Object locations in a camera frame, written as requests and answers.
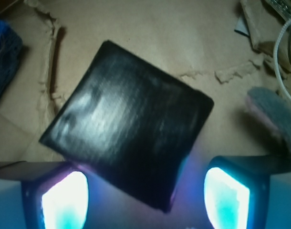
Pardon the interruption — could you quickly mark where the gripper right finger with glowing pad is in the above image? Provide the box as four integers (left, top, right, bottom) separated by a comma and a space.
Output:
204, 155, 291, 229

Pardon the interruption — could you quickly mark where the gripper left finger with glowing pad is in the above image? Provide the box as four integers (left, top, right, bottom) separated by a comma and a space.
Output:
0, 161, 89, 229

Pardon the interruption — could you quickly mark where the black box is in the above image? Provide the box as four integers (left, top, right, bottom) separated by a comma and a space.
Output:
40, 41, 214, 213

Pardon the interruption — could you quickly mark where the grey plush mouse toy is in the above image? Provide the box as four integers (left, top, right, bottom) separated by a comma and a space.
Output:
245, 87, 291, 153

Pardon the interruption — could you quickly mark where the brown paper bag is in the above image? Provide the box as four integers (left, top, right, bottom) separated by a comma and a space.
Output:
0, 0, 282, 229

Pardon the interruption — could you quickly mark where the blue sponge block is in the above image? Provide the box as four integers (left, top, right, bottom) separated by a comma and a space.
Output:
0, 20, 23, 97

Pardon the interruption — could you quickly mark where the key bunch on wire rings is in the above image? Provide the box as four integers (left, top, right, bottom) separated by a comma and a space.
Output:
266, 0, 291, 103

